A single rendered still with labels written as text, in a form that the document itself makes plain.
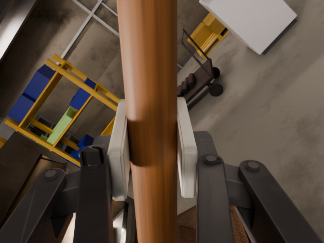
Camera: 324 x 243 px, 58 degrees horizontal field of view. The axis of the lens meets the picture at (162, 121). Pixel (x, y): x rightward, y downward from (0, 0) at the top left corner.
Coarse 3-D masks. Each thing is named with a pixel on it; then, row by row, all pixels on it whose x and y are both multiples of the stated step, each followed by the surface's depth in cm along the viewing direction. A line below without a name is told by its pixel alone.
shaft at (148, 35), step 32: (128, 0) 13; (160, 0) 13; (128, 32) 14; (160, 32) 14; (128, 64) 15; (160, 64) 15; (128, 96) 16; (160, 96) 15; (128, 128) 17; (160, 128) 16; (160, 160) 17; (160, 192) 18; (160, 224) 20
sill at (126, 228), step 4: (128, 204) 213; (124, 208) 214; (128, 208) 209; (132, 208) 212; (124, 212) 210; (128, 212) 206; (132, 212) 209; (124, 216) 206; (128, 216) 203; (124, 220) 202; (128, 220) 200; (124, 224) 199; (128, 224) 197; (124, 228) 196; (128, 228) 195; (124, 232) 192; (128, 232) 192; (124, 236) 189; (128, 236) 189; (124, 240) 186; (128, 240) 187
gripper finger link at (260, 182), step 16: (240, 176) 13; (256, 176) 13; (272, 176) 13; (256, 192) 12; (272, 192) 12; (240, 208) 14; (256, 208) 12; (272, 208) 11; (288, 208) 11; (256, 224) 12; (272, 224) 10; (288, 224) 10; (304, 224) 10; (256, 240) 12; (272, 240) 10; (288, 240) 10; (304, 240) 10; (320, 240) 10
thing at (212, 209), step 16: (208, 160) 14; (208, 176) 13; (224, 176) 13; (208, 192) 12; (224, 192) 12; (208, 208) 11; (224, 208) 11; (208, 224) 10; (224, 224) 10; (208, 240) 10; (224, 240) 10
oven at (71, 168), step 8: (16, 136) 187; (24, 136) 192; (24, 144) 187; (32, 144) 192; (40, 152) 191; (48, 152) 196; (56, 160) 196; (64, 160) 201; (72, 168) 201; (80, 168) 206; (128, 200) 216; (112, 208) 215; (120, 208) 216
